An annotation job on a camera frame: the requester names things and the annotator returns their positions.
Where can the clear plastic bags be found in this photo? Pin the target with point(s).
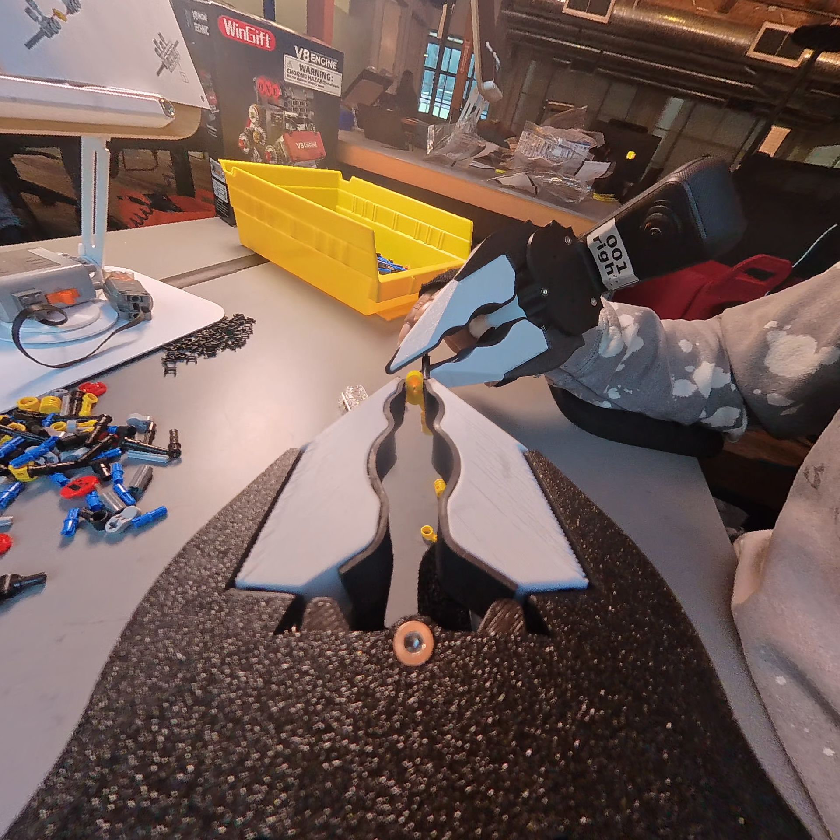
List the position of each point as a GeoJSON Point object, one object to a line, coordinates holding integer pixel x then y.
{"type": "Point", "coordinates": [544, 151]}

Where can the black chair armrest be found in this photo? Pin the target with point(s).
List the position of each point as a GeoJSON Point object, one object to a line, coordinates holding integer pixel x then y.
{"type": "Point", "coordinates": [623, 426]}

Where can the black engine set box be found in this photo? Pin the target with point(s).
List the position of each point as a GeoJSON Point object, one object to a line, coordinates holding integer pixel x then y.
{"type": "Point", "coordinates": [262, 98]}

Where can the person's right forearm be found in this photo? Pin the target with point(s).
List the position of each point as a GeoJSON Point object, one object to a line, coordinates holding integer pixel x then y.
{"type": "Point", "coordinates": [689, 361]}

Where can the window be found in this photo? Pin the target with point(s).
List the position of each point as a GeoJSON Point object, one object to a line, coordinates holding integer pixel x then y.
{"type": "Point", "coordinates": [446, 79]}

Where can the yellow plastic bin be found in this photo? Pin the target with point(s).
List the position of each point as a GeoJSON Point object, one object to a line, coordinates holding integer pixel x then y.
{"type": "Point", "coordinates": [308, 243]}

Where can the grey desk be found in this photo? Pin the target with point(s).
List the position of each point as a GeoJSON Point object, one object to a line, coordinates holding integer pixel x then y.
{"type": "Point", "coordinates": [262, 426]}

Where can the clear brick block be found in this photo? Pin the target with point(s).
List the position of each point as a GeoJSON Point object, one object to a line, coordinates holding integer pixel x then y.
{"type": "Point", "coordinates": [352, 399]}

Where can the grey toy motor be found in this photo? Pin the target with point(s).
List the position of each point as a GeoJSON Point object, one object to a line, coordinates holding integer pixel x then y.
{"type": "Point", "coordinates": [128, 298]}

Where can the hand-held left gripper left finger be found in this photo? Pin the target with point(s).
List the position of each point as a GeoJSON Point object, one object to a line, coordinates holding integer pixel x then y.
{"type": "Point", "coordinates": [315, 518]}

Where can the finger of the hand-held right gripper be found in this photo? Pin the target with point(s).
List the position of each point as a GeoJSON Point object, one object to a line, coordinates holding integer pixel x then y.
{"type": "Point", "coordinates": [499, 354]}
{"type": "Point", "coordinates": [453, 308]}

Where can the pile of mixed small bricks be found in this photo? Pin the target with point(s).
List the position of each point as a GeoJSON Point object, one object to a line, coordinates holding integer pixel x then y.
{"type": "Point", "coordinates": [79, 459]}

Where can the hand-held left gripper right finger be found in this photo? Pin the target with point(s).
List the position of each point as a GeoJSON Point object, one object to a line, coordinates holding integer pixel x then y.
{"type": "Point", "coordinates": [512, 518]}

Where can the cluster of blue pins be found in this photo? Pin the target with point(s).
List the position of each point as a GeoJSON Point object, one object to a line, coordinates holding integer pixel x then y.
{"type": "Point", "coordinates": [394, 264]}

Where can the long wooden table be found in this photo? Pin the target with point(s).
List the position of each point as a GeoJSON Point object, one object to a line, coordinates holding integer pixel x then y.
{"type": "Point", "coordinates": [459, 187]}

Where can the white book stand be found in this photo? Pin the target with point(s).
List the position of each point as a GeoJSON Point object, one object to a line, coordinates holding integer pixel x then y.
{"type": "Point", "coordinates": [92, 197]}

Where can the wooden board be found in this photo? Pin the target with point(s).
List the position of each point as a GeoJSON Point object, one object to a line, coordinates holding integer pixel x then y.
{"type": "Point", "coordinates": [157, 124]}

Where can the person's torso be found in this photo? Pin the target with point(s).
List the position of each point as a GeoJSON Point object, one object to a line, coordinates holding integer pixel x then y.
{"type": "Point", "coordinates": [800, 590]}

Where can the blue bin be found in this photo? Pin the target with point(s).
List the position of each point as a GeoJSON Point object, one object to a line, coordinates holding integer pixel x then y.
{"type": "Point", "coordinates": [348, 120]}

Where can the person's right hand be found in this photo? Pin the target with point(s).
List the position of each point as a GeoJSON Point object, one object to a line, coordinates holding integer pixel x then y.
{"type": "Point", "coordinates": [467, 338]}

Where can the white instruction poster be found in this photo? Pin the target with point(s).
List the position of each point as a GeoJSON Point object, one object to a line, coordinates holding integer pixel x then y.
{"type": "Point", "coordinates": [98, 39]}

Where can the metal ceiling duct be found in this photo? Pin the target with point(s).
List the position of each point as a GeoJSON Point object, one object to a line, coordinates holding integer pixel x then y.
{"type": "Point", "coordinates": [656, 33]}

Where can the pile of small black pins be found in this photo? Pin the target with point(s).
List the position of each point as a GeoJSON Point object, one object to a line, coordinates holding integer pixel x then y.
{"type": "Point", "coordinates": [210, 341]}

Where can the black axle with yellow connectors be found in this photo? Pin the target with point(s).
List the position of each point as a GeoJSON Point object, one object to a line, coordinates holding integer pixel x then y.
{"type": "Point", "coordinates": [413, 387]}

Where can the black connector piece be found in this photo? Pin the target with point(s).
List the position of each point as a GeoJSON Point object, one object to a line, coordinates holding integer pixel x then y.
{"type": "Point", "coordinates": [23, 584]}

